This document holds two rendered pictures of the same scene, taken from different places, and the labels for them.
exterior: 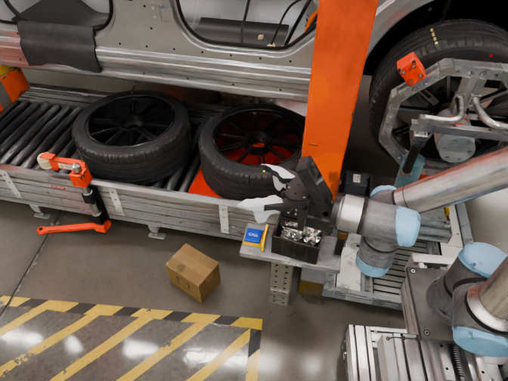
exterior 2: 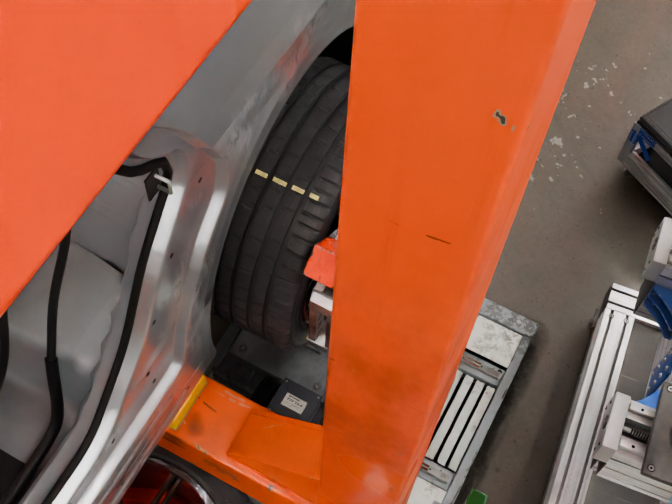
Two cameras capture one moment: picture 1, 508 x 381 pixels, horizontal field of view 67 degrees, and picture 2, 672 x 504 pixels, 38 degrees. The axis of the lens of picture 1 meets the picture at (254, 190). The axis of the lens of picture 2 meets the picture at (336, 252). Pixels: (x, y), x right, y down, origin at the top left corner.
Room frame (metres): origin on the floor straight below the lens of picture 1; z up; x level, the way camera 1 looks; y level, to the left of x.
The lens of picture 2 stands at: (1.16, 0.32, 2.81)
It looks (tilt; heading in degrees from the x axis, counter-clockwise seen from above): 61 degrees down; 283
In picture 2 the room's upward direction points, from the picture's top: 4 degrees clockwise
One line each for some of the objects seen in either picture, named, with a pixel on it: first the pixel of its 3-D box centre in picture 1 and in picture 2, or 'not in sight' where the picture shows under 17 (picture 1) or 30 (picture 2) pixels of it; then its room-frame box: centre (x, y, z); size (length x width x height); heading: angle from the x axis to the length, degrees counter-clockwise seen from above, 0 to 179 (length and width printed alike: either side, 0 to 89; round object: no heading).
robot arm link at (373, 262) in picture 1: (377, 246); not in sight; (0.51, -0.27, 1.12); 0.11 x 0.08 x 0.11; 160
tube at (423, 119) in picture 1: (444, 100); not in sight; (1.22, -0.70, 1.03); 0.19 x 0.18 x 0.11; 168
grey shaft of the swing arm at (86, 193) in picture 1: (91, 199); not in sight; (1.40, 0.87, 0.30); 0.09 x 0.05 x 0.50; 78
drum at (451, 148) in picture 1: (453, 134); not in sight; (1.25, -0.81, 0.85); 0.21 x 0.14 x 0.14; 168
